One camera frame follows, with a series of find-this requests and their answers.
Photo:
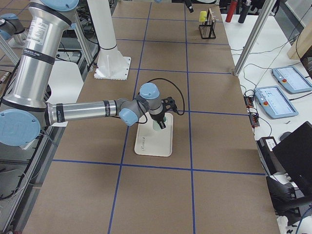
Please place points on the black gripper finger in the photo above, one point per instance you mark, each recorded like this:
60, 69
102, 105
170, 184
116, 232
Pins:
189, 6

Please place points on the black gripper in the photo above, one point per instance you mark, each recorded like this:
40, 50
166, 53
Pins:
158, 118

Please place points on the light green plastic cup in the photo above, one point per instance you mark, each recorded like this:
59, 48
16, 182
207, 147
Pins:
159, 125

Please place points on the yellow plastic cup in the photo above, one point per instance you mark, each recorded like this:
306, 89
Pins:
203, 16

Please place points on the cream rabbit tray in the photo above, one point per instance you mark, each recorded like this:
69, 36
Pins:
153, 141

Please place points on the red cylindrical bottle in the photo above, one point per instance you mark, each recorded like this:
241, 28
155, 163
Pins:
231, 10

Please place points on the black cylindrical bottle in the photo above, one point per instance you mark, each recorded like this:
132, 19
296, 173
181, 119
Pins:
245, 8

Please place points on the white plastic chair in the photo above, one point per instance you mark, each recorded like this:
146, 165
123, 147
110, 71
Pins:
65, 82

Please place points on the near blue teach pendant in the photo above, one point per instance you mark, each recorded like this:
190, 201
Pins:
274, 102

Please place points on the blue teach pendant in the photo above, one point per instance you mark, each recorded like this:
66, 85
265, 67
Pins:
274, 102
291, 80

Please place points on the far blue teach pendant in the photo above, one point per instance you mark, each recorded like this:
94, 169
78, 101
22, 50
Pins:
291, 80

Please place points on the black laptop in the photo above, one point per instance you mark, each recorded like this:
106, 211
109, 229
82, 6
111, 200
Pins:
295, 155

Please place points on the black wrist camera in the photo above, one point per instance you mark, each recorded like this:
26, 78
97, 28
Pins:
169, 105

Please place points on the black wire cup rack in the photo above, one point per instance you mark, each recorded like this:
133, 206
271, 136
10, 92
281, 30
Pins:
207, 29

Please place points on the aluminium frame post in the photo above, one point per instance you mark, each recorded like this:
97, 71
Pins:
261, 20

